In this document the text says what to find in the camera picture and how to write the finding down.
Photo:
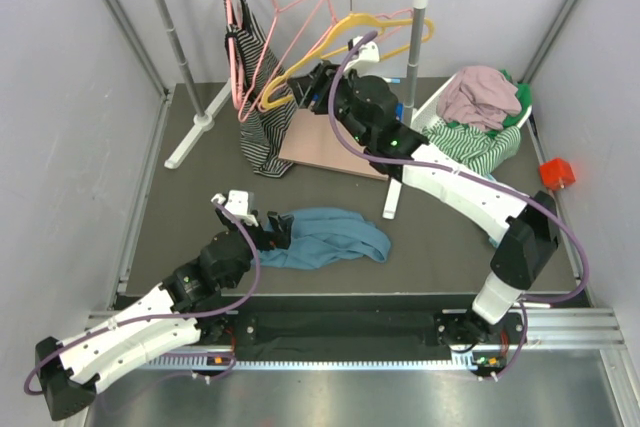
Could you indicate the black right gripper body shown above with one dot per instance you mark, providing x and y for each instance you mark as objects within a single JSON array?
[{"x": 344, "y": 94}]

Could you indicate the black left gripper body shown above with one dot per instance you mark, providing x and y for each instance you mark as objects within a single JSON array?
[{"x": 270, "y": 240}]

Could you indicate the blue tank top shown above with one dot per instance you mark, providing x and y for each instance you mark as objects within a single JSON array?
[{"x": 324, "y": 235}]

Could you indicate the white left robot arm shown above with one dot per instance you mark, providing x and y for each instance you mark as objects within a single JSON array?
[{"x": 179, "y": 311}]

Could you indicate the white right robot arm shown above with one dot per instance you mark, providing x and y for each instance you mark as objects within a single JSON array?
[{"x": 522, "y": 226}]

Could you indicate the black white striped tank top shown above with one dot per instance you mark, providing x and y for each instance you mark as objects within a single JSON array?
[{"x": 252, "y": 66}]

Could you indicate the blue flat board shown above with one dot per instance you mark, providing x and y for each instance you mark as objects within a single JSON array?
[{"x": 400, "y": 112}]

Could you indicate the white perforated laundry basket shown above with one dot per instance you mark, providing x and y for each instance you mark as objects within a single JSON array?
[{"x": 477, "y": 96}]

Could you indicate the pink flat board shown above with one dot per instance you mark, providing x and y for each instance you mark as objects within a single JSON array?
[{"x": 310, "y": 141}]

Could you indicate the mauve crumpled garment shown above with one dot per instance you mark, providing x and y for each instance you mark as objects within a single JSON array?
[{"x": 480, "y": 94}]

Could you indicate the green white striped garment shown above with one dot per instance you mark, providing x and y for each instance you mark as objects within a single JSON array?
[{"x": 479, "y": 151}]

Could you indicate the solid green garment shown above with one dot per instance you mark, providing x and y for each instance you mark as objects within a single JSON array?
[{"x": 520, "y": 97}]

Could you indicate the red cube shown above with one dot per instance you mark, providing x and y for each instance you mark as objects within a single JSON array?
[{"x": 556, "y": 174}]

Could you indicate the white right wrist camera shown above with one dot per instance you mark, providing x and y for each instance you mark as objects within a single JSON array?
[{"x": 367, "y": 55}]

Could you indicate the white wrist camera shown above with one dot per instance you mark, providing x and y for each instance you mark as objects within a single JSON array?
[
  {"x": 235, "y": 206},
  {"x": 367, "y": 55}
]

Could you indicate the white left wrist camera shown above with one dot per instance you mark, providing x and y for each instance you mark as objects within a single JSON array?
[{"x": 235, "y": 206}]

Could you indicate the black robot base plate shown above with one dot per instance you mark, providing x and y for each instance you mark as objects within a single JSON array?
[{"x": 343, "y": 328}]

